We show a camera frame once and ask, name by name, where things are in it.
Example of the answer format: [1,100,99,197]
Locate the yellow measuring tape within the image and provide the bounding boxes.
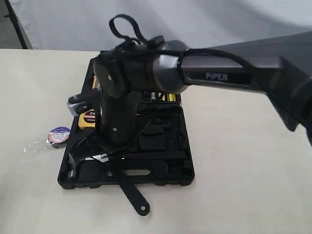
[78,109,96,130]

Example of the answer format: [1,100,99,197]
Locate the black plastic tool case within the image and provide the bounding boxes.
[57,50,195,190]

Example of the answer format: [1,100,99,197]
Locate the adjustable wrench black handle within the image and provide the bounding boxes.
[94,152,151,216]

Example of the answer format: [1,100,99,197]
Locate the yellow black screwdriver right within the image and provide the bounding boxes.
[167,94,176,102]

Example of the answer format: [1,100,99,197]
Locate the black electrical tape roll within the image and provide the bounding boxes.
[25,126,71,153]

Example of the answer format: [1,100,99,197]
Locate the orange utility knife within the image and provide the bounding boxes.
[92,75,100,89]

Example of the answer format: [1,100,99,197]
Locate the black metal frame post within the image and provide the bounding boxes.
[3,0,29,49]

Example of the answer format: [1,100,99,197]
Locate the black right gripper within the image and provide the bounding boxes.
[101,91,141,146]

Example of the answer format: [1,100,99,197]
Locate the clear voltage tester screwdriver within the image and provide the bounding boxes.
[150,92,156,100]

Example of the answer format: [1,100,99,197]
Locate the claw hammer black grip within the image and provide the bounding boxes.
[67,151,188,181]

